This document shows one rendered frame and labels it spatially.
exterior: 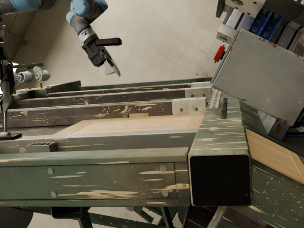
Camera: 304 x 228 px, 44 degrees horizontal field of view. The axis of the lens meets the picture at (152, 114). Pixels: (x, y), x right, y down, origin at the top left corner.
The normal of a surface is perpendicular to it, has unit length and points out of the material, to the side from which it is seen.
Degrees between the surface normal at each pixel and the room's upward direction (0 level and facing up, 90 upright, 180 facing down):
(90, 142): 90
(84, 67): 90
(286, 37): 90
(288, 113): 90
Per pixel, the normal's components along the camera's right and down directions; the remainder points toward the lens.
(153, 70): -0.12, 0.01
